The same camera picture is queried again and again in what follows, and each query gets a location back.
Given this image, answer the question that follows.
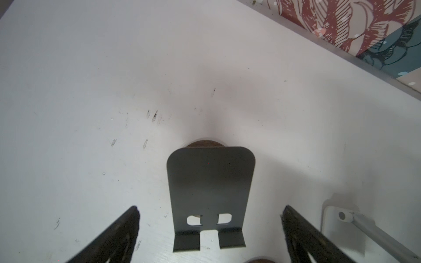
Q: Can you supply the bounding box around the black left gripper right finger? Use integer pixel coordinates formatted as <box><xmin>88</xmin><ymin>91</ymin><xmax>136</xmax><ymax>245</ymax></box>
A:
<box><xmin>281</xmin><ymin>205</ymin><xmax>353</xmax><ymax>263</ymax></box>

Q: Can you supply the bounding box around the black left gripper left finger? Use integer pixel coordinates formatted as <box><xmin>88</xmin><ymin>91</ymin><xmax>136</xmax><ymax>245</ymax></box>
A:
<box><xmin>69</xmin><ymin>206</ymin><xmax>140</xmax><ymax>263</ymax></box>

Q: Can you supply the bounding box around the wooden round phone stand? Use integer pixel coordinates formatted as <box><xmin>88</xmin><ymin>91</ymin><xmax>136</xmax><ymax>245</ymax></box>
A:
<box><xmin>167</xmin><ymin>145</ymin><xmax>255</xmax><ymax>252</ymax></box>

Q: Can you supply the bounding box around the clear acrylic phone stand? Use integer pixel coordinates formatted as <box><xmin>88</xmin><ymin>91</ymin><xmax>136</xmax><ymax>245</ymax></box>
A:
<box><xmin>321</xmin><ymin>206</ymin><xmax>421</xmax><ymax>263</ymax></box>

